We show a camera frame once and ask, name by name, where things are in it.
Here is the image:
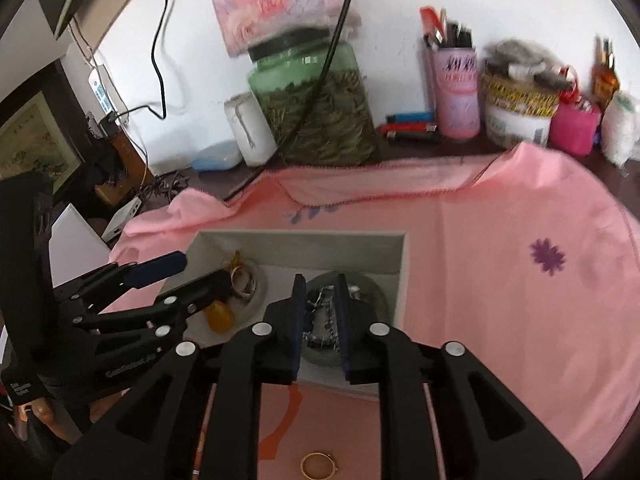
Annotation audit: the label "framed picture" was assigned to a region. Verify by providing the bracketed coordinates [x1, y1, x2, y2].
[0, 57, 93, 196]

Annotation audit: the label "thick black cable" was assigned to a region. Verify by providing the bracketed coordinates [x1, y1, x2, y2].
[222, 0, 357, 201]

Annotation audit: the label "pink tissue pack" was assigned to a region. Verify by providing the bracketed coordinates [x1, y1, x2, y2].
[201, 0, 363, 58]

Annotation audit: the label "blue plastic container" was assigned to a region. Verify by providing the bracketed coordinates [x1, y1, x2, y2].
[191, 139, 244, 172]

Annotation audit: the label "pale jade bangle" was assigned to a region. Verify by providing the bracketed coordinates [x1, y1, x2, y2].
[227, 260, 268, 318]

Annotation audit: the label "white plastic tub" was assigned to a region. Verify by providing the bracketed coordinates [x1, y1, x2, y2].
[482, 102, 553, 150]

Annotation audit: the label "white mesh bag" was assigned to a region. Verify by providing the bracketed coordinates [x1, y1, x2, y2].
[600, 91, 640, 168]

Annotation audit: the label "white board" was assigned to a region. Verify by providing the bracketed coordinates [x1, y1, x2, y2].
[50, 202, 113, 288]

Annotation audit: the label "pink printed cloth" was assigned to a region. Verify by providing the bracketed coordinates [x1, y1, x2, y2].
[107, 140, 640, 480]

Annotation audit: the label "black power adapter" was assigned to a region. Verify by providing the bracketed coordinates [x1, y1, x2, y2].
[87, 112, 121, 138]

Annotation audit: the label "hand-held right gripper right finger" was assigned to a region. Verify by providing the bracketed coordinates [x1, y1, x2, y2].
[334, 272, 583, 480]

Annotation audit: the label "gold ring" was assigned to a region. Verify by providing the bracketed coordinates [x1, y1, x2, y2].
[300, 451, 341, 480]

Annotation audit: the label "red plastic comb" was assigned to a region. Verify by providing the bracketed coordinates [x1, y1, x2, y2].
[420, 6, 448, 48]

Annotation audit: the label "thin black cable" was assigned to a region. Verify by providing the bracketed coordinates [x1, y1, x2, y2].
[112, 0, 173, 126]

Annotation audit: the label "red scissors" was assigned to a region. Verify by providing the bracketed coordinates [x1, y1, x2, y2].
[557, 65, 583, 106]

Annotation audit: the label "green glass jar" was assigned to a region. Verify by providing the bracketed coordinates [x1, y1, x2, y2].
[247, 27, 381, 167]

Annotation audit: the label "pink pen holder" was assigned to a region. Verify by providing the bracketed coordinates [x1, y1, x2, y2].
[425, 46, 482, 140]

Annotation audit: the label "grey cloth bundle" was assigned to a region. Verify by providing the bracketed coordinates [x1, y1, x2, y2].
[482, 37, 568, 83]

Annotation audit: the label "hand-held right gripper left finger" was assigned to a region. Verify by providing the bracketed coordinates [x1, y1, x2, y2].
[52, 274, 308, 480]

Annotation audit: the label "silver ring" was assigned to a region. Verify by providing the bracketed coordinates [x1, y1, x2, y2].
[232, 270, 258, 301]

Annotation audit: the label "orange amber bead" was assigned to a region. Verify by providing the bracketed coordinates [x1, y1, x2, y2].
[205, 300, 236, 333]

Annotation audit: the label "white mug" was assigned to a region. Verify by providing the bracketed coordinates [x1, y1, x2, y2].
[224, 92, 278, 167]

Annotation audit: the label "green jade bangle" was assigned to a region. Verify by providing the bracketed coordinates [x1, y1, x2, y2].
[300, 270, 391, 368]

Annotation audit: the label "small white box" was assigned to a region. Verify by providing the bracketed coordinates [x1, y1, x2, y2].
[101, 196, 143, 242]

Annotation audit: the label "white cardboard box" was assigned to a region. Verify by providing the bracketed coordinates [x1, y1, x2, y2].
[160, 230, 411, 401]

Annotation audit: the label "brown wooden box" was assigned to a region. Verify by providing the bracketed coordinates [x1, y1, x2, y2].
[95, 125, 151, 206]

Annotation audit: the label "brown glass bottle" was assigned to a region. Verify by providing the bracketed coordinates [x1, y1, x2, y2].
[592, 35, 621, 111]

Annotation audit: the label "bunch of black pens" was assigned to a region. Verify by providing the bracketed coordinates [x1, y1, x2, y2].
[445, 20, 473, 50]

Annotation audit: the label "white power strip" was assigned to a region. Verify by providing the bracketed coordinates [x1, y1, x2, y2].
[87, 64, 123, 116]

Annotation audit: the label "person's left hand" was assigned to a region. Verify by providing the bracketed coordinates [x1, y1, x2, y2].
[10, 397, 56, 441]

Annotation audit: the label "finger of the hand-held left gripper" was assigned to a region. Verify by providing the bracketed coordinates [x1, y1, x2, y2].
[52, 251, 188, 306]
[72, 269, 233, 348]

